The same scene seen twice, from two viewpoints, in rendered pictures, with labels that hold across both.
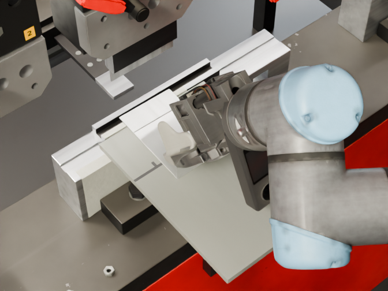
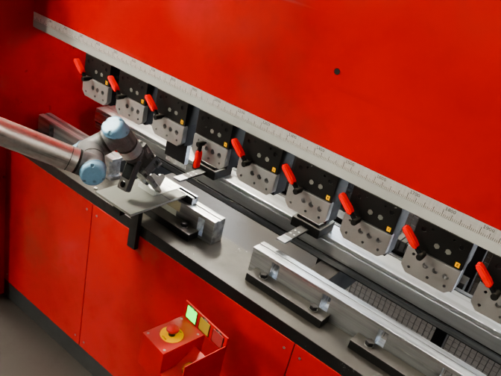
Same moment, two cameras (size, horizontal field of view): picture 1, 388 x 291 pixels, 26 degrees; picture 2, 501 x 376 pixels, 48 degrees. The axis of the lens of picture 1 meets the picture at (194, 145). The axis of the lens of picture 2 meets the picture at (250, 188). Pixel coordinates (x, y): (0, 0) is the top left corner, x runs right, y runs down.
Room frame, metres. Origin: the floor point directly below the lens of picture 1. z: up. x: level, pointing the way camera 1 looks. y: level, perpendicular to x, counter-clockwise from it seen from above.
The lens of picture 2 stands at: (0.44, -1.79, 1.97)
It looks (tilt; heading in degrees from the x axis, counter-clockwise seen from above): 26 degrees down; 71
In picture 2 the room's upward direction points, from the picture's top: 13 degrees clockwise
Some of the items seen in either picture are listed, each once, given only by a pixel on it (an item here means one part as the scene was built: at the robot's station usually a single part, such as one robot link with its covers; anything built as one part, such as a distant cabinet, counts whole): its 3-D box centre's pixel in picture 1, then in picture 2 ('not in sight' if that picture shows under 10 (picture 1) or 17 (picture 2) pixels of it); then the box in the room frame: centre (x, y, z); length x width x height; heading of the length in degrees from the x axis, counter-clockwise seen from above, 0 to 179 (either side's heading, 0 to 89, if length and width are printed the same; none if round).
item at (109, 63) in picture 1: (140, 37); (177, 152); (0.76, 0.07, 1.13); 0.10 x 0.02 x 0.10; 129
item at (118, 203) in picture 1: (194, 163); (164, 217); (0.74, 0.00, 0.89); 0.30 x 0.05 x 0.03; 129
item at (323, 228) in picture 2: not in sight; (302, 227); (1.19, -0.21, 1.01); 0.26 x 0.12 x 0.05; 39
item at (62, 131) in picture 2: not in sight; (78, 145); (0.41, 0.49, 0.92); 0.50 x 0.06 x 0.10; 129
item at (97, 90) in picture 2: not in sight; (104, 78); (0.49, 0.40, 1.26); 0.15 x 0.09 x 0.17; 129
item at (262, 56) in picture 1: (177, 120); (179, 207); (0.79, 0.02, 0.92); 0.39 x 0.06 x 0.10; 129
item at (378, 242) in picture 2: not in sight; (374, 218); (1.25, -0.54, 1.26); 0.15 x 0.09 x 0.17; 129
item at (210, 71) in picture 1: (157, 104); (175, 189); (0.77, 0.05, 0.98); 0.20 x 0.03 x 0.03; 129
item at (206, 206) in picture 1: (214, 173); (142, 194); (0.65, -0.03, 1.00); 0.26 x 0.18 x 0.01; 39
